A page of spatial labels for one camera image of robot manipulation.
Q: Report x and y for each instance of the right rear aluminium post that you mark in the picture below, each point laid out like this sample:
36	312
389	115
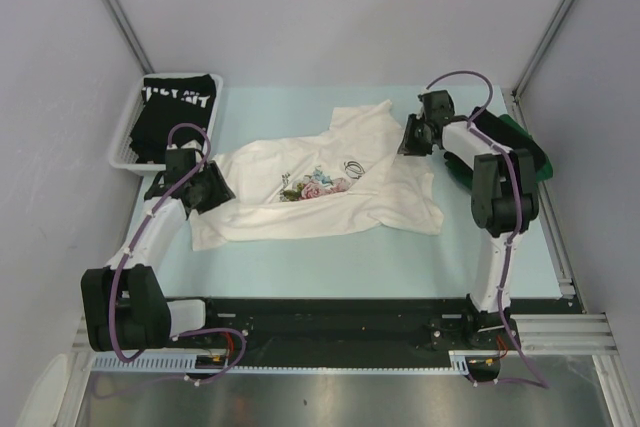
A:
553	28

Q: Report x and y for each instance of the white plastic laundry basket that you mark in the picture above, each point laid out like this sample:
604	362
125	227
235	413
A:
121	156

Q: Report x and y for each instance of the light blue cable duct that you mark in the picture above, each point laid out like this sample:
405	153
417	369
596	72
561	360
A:
191	363

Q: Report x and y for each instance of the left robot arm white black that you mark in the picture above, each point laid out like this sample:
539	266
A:
124	306

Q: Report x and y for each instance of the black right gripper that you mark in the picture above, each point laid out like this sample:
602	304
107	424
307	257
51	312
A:
407	145

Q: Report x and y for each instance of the white floral print t-shirt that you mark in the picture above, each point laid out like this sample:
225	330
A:
347	179

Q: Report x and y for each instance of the black t-shirt white lettering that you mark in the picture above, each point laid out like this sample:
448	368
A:
166	102

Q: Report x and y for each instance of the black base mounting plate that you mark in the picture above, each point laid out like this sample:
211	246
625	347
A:
403	358

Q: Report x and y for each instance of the folded black t-shirt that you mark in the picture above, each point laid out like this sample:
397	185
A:
508	132

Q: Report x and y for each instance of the left rear aluminium post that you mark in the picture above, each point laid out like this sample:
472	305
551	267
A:
126	29

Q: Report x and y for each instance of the folded green t-shirt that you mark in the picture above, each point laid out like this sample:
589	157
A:
460	171

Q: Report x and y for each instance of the aluminium front frame rail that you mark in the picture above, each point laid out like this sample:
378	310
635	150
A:
565	332

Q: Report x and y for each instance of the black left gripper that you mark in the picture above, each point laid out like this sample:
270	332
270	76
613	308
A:
220	194

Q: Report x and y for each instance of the aluminium post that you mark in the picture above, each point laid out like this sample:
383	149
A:
553	28
126	29

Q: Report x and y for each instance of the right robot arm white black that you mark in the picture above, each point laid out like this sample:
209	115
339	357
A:
504	201

